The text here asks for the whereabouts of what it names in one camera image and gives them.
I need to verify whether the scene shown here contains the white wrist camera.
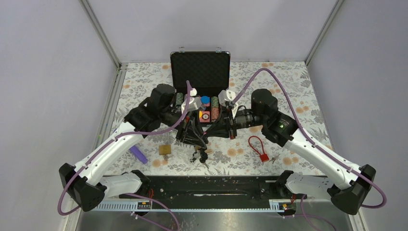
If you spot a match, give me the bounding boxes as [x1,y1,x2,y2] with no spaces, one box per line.
[218,90,239,119]
[181,88,202,113]

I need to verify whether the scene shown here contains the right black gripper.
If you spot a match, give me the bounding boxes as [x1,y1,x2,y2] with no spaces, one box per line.
[205,105,266,140]

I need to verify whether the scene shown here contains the brass padlock long shackle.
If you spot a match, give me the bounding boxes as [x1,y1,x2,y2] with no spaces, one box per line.
[159,132,172,160]

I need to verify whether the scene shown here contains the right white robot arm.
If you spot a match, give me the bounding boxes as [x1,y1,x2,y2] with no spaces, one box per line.
[206,89,376,215]

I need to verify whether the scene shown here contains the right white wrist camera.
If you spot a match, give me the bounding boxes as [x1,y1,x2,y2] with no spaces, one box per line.
[218,90,239,119]

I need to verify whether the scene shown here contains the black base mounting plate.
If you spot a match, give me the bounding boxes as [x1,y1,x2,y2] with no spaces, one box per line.
[119,175,319,210]

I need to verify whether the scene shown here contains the black poker chip case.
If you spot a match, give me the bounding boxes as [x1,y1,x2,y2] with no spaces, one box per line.
[169,51,231,128]

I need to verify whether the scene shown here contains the red cable lock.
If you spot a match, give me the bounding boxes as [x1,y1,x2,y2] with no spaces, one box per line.
[248,136,270,163]

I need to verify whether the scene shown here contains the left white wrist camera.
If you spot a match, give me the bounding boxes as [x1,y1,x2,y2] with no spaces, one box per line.
[181,88,202,113]

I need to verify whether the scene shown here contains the silver keys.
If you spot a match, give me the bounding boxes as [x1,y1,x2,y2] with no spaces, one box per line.
[270,154,281,164]

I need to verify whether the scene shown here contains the black padlock with keys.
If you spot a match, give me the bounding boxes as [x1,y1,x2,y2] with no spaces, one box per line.
[190,142,209,169]

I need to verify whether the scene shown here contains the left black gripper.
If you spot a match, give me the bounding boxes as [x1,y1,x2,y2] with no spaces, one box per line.
[160,107,209,147]

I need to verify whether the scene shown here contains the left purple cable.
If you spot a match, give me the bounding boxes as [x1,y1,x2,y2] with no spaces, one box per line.
[57,80,192,216]

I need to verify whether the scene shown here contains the floral tablecloth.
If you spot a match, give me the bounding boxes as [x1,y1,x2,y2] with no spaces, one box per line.
[107,62,331,176]

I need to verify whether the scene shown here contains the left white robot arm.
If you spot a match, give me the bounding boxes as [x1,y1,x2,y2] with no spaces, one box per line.
[57,83,201,215]

